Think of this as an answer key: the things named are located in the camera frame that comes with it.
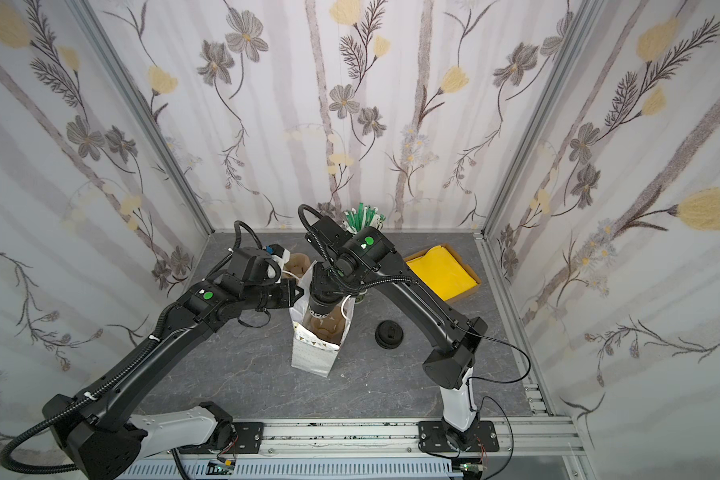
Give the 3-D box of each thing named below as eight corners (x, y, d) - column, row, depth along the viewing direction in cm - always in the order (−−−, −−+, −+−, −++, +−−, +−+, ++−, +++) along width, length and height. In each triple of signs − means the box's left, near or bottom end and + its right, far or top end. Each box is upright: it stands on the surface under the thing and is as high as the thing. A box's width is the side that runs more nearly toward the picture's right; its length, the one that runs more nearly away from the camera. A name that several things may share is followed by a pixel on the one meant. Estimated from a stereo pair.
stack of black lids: (375, 348, 92) (376, 344, 89) (375, 325, 97) (375, 320, 94) (403, 348, 92) (404, 344, 89) (401, 325, 97) (402, 320, 94)
